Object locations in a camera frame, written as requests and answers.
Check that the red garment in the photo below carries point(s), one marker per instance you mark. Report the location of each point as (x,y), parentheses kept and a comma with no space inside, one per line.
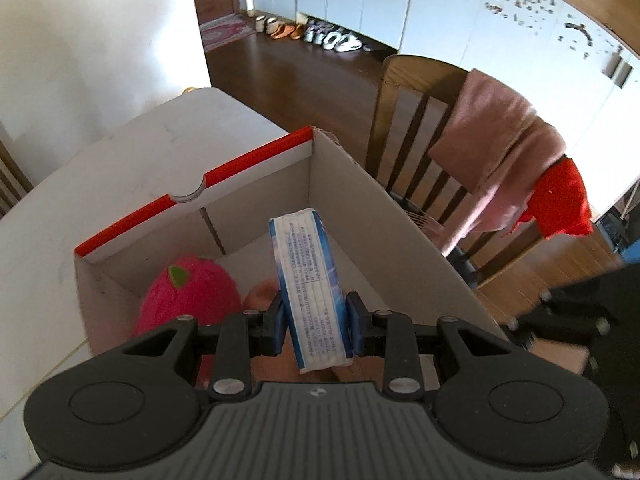
(560,200)

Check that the row of shoes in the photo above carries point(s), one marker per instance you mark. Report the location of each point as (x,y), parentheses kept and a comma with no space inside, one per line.
(320,35)

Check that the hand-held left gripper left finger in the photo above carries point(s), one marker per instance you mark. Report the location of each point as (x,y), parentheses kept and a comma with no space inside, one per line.
(274,321)

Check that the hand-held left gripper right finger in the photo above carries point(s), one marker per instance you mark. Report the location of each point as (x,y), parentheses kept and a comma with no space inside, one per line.
(354,322)

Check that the blue and white tissue pack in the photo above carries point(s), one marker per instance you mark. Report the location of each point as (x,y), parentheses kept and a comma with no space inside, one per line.
(310,280)

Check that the pink cloth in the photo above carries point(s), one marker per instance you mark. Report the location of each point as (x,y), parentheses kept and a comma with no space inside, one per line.
(495,150)

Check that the pink plush dragon fruit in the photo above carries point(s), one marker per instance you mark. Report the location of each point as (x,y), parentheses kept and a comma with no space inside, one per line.
(190,295)

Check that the red and white cardboard box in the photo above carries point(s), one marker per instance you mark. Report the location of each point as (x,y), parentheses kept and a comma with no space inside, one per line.
(350,200)

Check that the white wardrobe cabinet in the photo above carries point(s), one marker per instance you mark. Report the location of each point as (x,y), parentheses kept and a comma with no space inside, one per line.
(450,15)

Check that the patterned door mat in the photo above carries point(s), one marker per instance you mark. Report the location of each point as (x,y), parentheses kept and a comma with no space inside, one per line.
(225,34)

